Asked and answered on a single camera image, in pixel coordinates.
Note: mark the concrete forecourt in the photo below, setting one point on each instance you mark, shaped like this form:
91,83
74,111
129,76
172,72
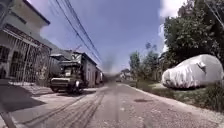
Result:
23,98

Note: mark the building with metal gate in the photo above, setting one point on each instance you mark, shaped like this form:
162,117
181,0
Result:
23,50

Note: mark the grey asphalt road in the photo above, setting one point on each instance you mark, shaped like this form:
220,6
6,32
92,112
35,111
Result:
116,110

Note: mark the grey building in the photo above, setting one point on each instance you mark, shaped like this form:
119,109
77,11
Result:
89,68

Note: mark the truck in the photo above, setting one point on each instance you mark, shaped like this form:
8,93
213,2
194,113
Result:
68,78

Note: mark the large green trees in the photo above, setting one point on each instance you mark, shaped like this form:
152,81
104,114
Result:
193,30

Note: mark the grass verge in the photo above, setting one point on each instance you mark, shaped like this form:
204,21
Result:
193,95

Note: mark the car under pale cover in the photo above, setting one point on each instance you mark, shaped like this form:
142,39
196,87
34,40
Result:
193,72

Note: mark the small trees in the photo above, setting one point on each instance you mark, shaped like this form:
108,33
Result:
144,66

